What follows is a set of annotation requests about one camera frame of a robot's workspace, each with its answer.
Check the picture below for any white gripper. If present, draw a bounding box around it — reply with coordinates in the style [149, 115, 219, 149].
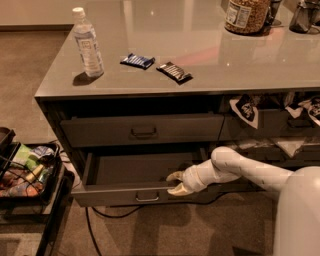
[166, 165, 207, 196]

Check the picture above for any grey drawer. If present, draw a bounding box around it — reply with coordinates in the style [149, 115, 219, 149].
[61, 113, 224, 148]
[73, 145, 221, 207]
[233, 143, 320, 169]
[219, 109, 320, 141]

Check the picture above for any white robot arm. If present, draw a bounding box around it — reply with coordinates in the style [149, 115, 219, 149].
[167, 146, 320, 256]

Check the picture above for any grey drawer cabinet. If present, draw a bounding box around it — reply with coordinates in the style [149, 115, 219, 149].
[36, 0, 320, 193]

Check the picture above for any black white snack bag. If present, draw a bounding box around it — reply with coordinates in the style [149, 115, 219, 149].
[229, 94, 259, 129]

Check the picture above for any dark brown candy bar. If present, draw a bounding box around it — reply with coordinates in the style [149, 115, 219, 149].
[157, 62, 192, 83]

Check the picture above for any white plastic bag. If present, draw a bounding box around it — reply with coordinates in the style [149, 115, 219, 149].
[235, 137, 306, 158]

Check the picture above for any blue candy bar wrapper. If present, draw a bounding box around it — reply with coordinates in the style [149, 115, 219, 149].
[121, 53, 155, 70]

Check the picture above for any clear plastic water bottle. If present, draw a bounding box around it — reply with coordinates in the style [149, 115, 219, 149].
[72, 7, 104, 78]

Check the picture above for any green snack bag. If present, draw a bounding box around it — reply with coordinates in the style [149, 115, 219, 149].
[11, 144, 55, 182]

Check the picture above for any large nut jar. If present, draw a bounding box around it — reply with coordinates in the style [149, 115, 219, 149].
[225, 0, 271, 35]

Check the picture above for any black stand on counter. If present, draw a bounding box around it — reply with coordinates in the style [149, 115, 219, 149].
[265, 0, 282, 26]

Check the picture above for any dark glass container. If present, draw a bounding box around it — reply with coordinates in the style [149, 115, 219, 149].
[289, 0, 319, 34]

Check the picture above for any black wire basket cart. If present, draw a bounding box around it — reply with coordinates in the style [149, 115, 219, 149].
[0, 127, 74, 256]

